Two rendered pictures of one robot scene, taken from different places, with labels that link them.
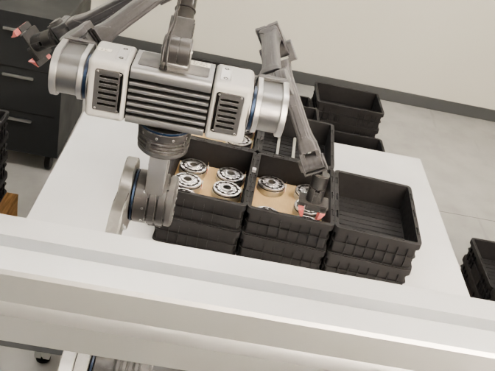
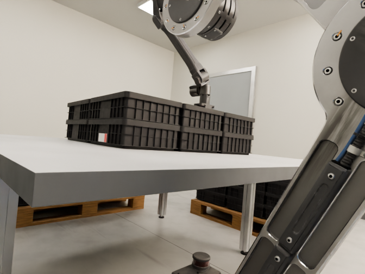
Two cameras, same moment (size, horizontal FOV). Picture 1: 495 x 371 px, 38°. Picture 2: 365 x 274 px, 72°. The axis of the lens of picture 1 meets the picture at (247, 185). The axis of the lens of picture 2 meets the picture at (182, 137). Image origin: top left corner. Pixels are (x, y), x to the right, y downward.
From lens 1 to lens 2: 1.96 m
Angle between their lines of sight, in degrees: 49
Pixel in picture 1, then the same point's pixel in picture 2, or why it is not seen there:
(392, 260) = (247, 131)
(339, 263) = (228, 139)
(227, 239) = (172, 135)
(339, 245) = (226, 126)
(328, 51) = not seen: hidden behind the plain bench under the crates
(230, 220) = (174, 117)
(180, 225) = (143, 126)
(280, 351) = not seen: outside the picture
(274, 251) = (199, 138)
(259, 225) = (190, 119)
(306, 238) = (213, 124)
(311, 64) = not seen: hidden behind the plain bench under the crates
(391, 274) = (247, 141)
